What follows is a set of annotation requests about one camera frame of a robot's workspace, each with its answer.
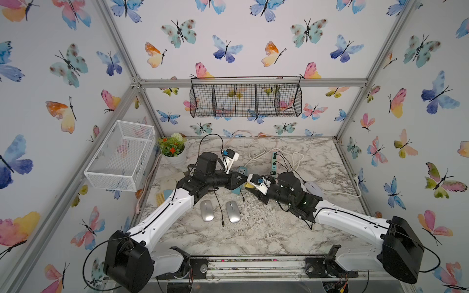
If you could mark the black wire wall basket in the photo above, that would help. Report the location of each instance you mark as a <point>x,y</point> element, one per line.
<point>244,97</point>

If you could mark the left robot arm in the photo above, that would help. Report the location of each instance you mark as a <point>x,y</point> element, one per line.
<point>142,239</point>

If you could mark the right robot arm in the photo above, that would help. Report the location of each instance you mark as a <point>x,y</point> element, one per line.
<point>393,246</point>

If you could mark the grey mouse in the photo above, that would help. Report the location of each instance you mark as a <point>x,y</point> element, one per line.
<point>233,211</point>

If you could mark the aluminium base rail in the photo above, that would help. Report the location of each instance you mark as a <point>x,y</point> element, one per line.
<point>256,267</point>

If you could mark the white mesh wall basket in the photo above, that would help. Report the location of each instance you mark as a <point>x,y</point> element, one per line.
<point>120,161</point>

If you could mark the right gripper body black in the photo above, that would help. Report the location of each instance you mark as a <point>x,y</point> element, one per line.
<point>275,195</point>

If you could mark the silver mouse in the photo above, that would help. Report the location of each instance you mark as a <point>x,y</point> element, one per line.
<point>207,211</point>

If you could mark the potted plant white pot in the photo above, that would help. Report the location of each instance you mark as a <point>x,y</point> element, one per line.
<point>173,148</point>

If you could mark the blue power strip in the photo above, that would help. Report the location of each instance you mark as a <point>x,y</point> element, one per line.
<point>244,171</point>

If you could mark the white mouse back right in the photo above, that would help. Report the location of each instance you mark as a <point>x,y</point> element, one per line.
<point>313,188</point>

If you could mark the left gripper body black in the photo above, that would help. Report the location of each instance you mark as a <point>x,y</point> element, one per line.
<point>220,180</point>

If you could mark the pink power strip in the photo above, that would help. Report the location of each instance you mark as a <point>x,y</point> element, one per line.
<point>274,167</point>

